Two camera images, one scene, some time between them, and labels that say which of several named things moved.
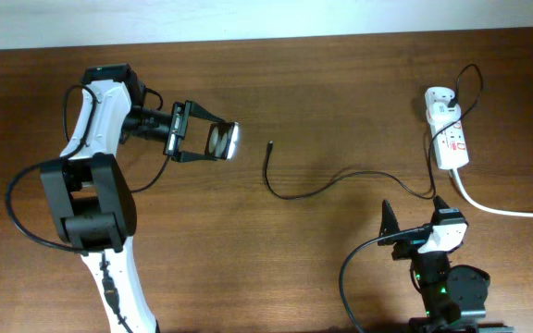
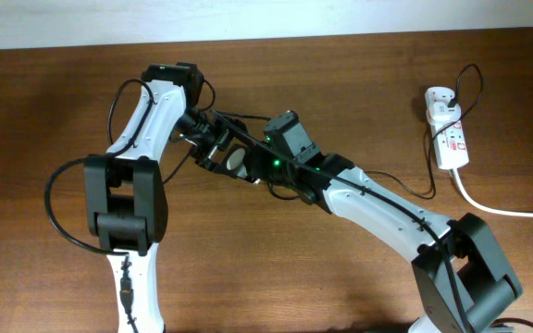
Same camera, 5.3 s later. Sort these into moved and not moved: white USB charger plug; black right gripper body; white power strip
Moved: black right gripper body
Not moved: white USB charger plug; white power strip
